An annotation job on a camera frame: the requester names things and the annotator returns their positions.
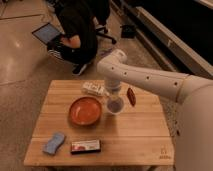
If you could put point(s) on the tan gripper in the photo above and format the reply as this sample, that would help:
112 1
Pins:
113 95

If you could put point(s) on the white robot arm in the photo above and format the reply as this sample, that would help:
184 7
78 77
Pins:
194 94

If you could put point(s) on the orange ceramic bowl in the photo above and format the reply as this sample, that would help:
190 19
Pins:
85 111

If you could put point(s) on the wooden table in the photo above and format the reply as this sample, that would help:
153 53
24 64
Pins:
137 136

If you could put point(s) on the red and white box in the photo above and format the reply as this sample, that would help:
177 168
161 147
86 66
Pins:
88 146

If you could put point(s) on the crouching person in black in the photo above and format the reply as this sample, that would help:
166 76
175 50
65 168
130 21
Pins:
78 44

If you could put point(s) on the black office chair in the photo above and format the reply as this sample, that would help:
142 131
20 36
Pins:
102 31

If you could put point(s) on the small black box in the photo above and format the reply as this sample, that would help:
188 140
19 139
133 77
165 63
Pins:
128 31

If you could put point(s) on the long wall bench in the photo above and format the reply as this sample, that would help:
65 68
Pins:
182 29

